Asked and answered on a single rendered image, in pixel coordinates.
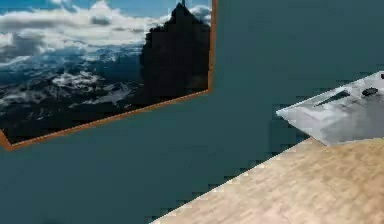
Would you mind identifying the brown framed mountain picture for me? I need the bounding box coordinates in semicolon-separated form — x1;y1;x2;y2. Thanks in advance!
0;0;219;153

